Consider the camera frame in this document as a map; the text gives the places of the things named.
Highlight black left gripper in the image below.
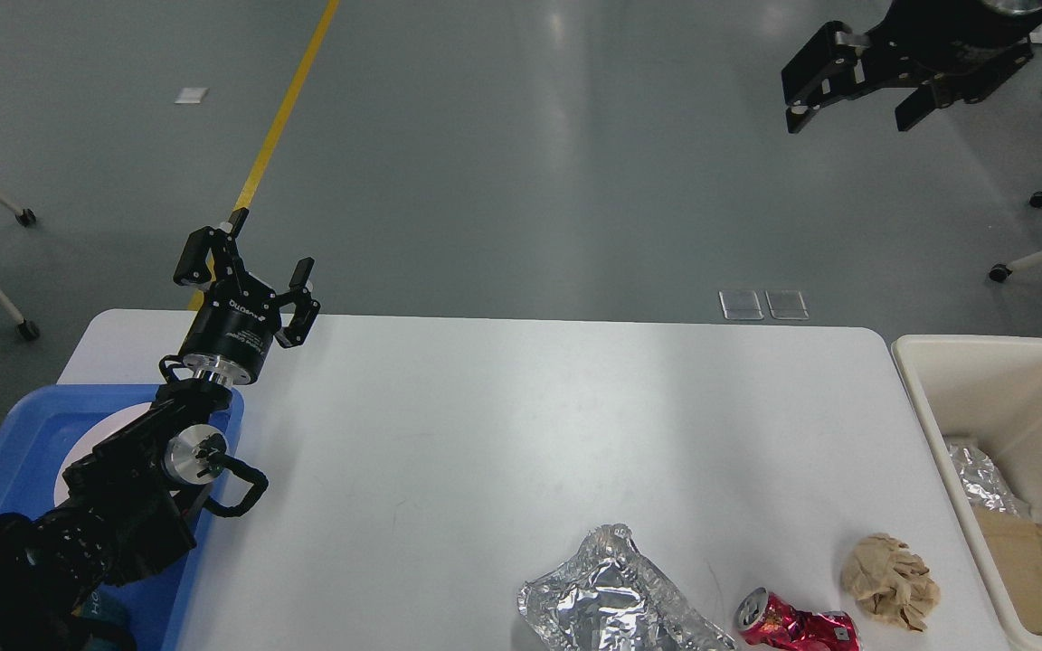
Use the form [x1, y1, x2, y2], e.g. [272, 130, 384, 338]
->
[171, 207, 321, 386]

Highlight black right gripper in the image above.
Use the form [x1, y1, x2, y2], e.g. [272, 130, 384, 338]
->
[782, 1, 1042, 135]

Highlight pink plate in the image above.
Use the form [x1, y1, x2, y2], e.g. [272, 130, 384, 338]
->
[52, 402, 150, 506]

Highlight aluminium foil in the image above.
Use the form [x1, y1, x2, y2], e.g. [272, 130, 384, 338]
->
[516, 524, 738, 650]
[944, 436, 1031, 519]

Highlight brown paper ball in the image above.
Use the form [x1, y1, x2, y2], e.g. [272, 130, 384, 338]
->
[839, 534, 942, 633]

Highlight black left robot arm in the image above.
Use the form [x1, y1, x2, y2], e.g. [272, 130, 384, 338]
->
[0, 207, 321, 650]

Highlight clear floor plates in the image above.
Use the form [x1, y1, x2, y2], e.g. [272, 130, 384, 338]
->
[718, 289, 810, 321]

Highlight blue plastic tray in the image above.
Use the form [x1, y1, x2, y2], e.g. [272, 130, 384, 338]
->
[0, 384, 214, 650]

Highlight beige plastic bin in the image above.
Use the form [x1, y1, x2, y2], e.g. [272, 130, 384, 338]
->
[892, 335, 1042, 650]

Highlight crushed red can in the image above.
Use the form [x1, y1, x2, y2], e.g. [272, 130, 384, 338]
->
[734, 589, 863, 650]

